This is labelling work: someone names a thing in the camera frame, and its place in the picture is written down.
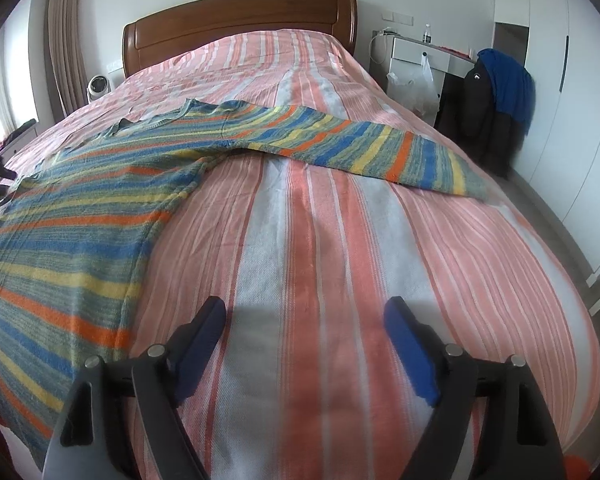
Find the pink striped bedspread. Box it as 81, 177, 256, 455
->
0, 30, 600, 480

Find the blue cloth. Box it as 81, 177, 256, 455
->
476, 48, 536, 136

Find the white cable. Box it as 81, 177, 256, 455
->
369, 30, 396, 63

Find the wooden bed headboard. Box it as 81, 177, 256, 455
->
122, 0, 358, 80

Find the black jacket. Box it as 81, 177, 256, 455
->
435, 57, 528, 178

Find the white nightstand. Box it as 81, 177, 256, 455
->
389, 35, 478, 111

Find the dark cloth on windowsill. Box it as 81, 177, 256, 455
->
0, 119, 38, 143

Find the clear plastic bag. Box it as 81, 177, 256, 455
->
386, 55, 440, 116

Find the striped knit sweater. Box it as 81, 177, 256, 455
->
0, 99, 491, 453

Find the white wardrobe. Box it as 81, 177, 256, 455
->
492, 0, 600, 288

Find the small white fan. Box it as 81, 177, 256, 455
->
86, 75, 112, 103

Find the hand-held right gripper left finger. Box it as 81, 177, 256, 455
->
40, 295, 228, 480

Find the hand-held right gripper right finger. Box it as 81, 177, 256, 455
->
382, 296, 568, 480

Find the beige curtain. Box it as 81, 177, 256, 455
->
47, 0, 92, 113

